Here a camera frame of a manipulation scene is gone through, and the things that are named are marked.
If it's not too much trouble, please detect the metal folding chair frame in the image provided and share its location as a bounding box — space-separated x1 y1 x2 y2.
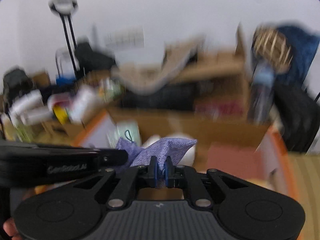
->
55 48 75 79

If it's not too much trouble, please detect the person left hand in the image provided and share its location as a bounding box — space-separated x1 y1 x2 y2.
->
3 218 22 240

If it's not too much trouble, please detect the iridescent soft item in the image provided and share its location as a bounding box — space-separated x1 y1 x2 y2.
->
106 120 142 148

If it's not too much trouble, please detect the white wall socket strip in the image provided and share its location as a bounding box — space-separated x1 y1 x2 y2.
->
104 26 144 49

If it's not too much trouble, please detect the dark blue fabric bag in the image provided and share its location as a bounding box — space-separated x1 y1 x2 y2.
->
252 21 320 91

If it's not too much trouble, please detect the red cardboard tray box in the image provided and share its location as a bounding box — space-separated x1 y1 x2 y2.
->
72 108 300 200

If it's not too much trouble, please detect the brown cardboard box with handle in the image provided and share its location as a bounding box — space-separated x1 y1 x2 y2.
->
39 100 113 138

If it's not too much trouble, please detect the blue water bottle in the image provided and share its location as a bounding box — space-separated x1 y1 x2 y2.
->
248 61 275 125

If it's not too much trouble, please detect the yellow white plush toy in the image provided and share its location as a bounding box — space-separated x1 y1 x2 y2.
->
136 133 197 168

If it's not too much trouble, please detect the woven rattan ball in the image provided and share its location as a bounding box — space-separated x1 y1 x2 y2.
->
252 26 293 74

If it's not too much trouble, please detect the black backpack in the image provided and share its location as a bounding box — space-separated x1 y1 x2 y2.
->
3 67 35 104

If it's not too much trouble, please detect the purple cloth pouch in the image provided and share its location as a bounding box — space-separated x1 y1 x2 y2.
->
113 137 197 173

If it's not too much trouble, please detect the large open cardboard box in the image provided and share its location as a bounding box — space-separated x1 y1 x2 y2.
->
111 26 249 119

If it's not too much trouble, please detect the terracotta striped sponge cloth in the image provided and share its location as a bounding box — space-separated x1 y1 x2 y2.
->
193 143 279 180

